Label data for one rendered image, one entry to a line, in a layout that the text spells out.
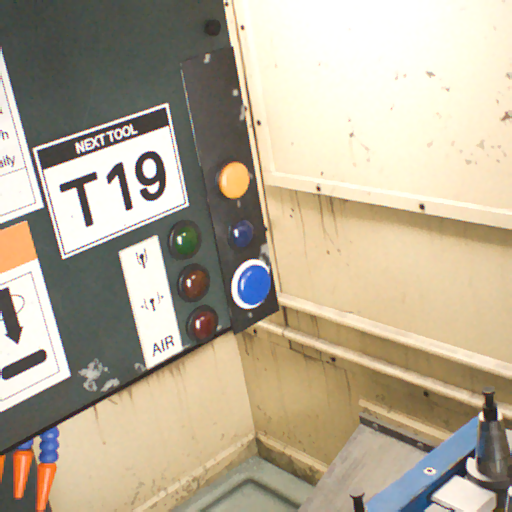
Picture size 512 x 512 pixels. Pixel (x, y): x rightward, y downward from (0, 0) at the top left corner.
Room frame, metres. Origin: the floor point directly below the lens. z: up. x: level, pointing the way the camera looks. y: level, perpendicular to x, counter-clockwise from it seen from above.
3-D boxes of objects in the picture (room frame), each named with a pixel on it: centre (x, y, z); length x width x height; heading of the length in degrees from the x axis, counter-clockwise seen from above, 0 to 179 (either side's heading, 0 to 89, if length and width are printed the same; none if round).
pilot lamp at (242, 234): (0.58, 0.01, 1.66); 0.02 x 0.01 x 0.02; 128
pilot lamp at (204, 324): (0.55, 0.04, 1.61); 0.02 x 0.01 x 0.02; 128
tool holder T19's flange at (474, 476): (0.84, -0.23, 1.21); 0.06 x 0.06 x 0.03
